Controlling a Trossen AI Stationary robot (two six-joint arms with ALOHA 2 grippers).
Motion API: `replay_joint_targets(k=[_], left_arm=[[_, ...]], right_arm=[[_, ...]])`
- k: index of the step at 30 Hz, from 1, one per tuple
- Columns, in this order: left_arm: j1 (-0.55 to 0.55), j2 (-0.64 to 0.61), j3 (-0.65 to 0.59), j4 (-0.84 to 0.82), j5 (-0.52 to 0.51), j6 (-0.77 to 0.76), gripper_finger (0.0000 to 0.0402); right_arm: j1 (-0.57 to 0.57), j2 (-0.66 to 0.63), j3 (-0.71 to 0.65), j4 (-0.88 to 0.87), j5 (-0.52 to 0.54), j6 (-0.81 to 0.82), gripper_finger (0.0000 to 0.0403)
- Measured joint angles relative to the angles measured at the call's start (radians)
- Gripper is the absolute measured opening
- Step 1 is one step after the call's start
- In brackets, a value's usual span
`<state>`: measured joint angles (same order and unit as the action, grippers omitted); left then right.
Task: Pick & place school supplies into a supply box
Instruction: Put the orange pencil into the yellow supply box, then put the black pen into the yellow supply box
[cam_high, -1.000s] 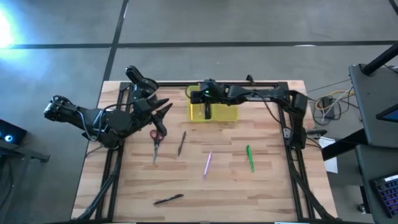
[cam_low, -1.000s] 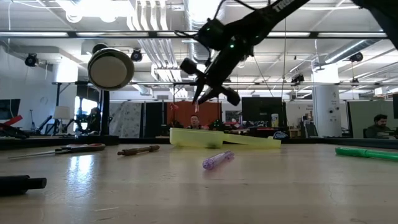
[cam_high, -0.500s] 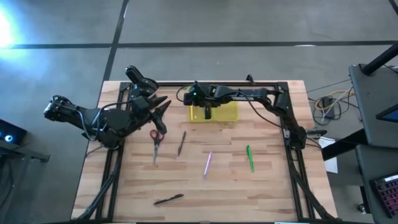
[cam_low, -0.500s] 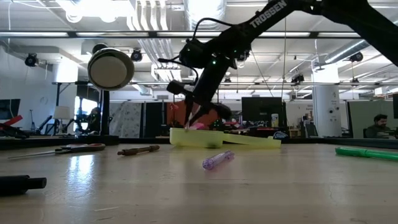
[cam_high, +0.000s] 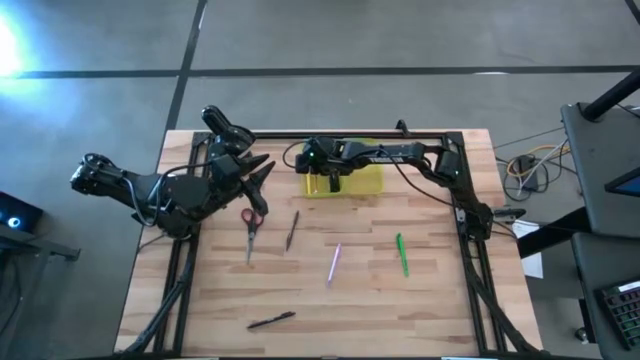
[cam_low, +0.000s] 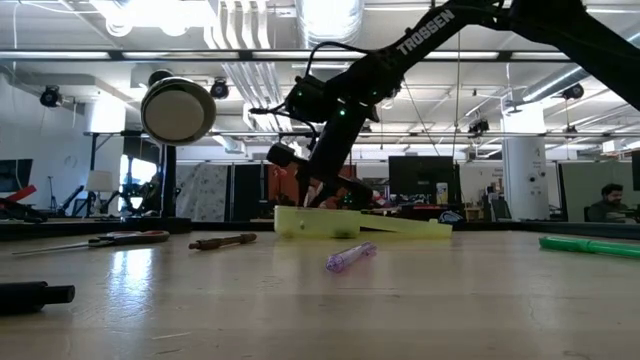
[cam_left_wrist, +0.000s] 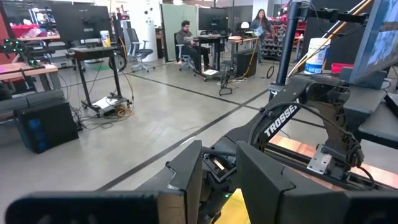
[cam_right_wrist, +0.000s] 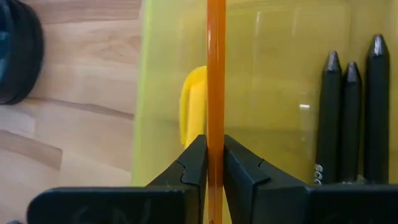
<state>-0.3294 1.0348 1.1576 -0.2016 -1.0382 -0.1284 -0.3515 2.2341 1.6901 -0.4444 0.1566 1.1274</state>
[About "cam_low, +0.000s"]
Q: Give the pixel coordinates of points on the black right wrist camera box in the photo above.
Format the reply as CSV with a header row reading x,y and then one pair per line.
x,y
310,100

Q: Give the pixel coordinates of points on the person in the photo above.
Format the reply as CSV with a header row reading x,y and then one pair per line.
x,y
610,200
152,192

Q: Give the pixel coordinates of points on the black partition panel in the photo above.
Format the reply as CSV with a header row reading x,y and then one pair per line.
x,y
247,192

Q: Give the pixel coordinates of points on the white round column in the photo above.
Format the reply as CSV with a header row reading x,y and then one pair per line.
x,y
525,175

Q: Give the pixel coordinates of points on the yellow-green plastic supply box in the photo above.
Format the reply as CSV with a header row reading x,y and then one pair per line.
x,y
310,222

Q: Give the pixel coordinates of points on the green marker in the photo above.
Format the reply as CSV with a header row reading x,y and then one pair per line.
x,y
585,246

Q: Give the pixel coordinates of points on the black overhead crossbar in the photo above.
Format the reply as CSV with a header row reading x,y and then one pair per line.
x,y
245,55

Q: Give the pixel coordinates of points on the red black background machine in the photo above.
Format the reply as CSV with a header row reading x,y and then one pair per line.
x,y
20,195

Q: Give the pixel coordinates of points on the silver ceiling duct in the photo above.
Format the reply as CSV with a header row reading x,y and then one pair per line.
x,y
330,25

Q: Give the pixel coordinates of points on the black pen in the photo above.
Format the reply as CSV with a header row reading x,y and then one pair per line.
x,y
25,297

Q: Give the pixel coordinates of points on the black monitor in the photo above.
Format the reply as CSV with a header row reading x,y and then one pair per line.
x,y
420,177

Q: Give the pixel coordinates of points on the brown pencil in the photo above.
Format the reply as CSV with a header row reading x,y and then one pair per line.
x,y
220,242

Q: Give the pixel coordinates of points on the blue white bag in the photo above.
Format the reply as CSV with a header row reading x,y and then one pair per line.
x,y
451,217

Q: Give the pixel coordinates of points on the white-shade table lamp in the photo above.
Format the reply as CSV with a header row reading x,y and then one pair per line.
x,y
99,181

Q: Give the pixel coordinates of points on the purple pen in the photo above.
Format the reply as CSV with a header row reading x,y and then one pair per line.
x,y
347,257

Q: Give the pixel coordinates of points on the black aluminium table frame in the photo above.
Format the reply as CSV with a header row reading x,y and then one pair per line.
x,y
75,227

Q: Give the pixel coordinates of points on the patterned grey partition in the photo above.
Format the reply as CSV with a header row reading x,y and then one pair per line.
x,y
200,192

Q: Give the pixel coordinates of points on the dark wall screen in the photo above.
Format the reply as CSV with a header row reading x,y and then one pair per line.
x,y
15,175

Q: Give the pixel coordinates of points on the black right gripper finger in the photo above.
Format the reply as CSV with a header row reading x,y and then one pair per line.
x,y
360,196
282,155

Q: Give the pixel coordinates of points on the green partition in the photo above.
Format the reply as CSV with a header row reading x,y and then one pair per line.
x,y
575,190

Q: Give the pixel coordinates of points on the black ceiling camera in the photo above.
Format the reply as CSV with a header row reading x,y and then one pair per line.
x,y
219,89
479,127
51,96
573,91

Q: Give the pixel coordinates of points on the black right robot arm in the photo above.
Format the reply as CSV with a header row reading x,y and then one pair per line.
x,y
380,70

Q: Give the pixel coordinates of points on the orange partition panel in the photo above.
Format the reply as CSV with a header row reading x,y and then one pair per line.
x,y
285,190

